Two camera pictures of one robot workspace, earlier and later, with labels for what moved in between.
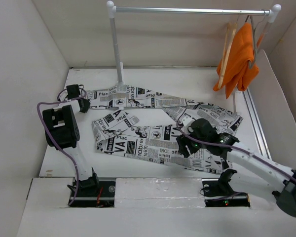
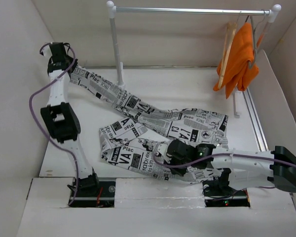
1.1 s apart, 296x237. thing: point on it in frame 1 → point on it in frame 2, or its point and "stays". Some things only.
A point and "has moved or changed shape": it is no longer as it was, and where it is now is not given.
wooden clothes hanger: [231, 30] stays
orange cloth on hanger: [241, 70] stays
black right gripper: [182, 140] → [179, 172]
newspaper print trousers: [117, 131] has moved or changed shape
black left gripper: [87, 105] → [74, 65]
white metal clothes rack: [273, 11] stays
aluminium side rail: [261, 140] stays
